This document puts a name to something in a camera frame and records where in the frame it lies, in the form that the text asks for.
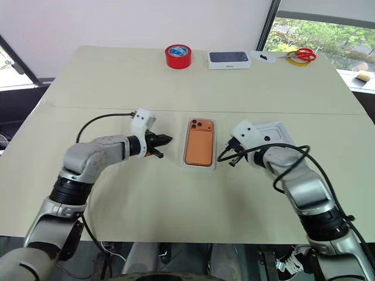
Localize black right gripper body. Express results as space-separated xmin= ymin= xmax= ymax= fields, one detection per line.
xmin=224 ymin=139 xmax=250 ymax=165

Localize phone box with blue print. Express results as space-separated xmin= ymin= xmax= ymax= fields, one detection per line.
xmin=207 ymin=50 xmax=253 ymax=71

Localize white phone box base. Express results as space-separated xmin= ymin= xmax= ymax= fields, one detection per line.
xmin=182 ymin=116 xmax=218 ymax=170

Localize thin white wire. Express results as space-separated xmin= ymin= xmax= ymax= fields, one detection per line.
xmin=98 ymin=241 xmax=127 ymax=262

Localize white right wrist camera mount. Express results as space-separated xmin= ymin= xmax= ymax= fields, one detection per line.
xmin=230 ymin=119 xmax=266 ymax=153

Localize white coiled cable bundle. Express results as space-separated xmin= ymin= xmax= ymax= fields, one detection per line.
xmin=275 ymin=247 xmax=305 ymax=275

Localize white plastic card with black part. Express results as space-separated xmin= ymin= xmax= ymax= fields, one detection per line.
xmin=249 ymin=50 xmax=277 ymax=64

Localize yellow tape roll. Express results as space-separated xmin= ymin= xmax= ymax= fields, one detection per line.
xmin=286 ymin=56 xmax=312 ymax=67

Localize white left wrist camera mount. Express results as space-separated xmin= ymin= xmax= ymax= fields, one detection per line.
xmin=129 ymin=108 xmax=158 ymax=158

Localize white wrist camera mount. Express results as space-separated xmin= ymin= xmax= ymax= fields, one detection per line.
xmin=129 ymin=108 xmax=158 ymax=158
xmin=230 ymin=119 xmax=266 ymax=153

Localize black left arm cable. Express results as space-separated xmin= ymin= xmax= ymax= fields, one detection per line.
xmin=76 ymin=112 xmax=136 ymax=144

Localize orange smartphone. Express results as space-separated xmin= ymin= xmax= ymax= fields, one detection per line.
xmin=184 ymin=118 xmax=216 ymax=167

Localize red handled scissors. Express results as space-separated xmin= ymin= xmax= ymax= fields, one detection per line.
xmin=278 ymin=47 xmax=318 ymax=61

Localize red tape roll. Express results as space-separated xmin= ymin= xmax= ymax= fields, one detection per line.
xmin=164 ymin=44 xmax=193 ymax=70

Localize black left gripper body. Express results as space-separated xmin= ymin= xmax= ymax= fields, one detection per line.
xmin=145 ymin=130 xmax=162 ymax=156

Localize white phone box lid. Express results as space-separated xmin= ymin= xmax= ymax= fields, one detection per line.
xmin=253 ymin=121 xmax=297 ymax=148

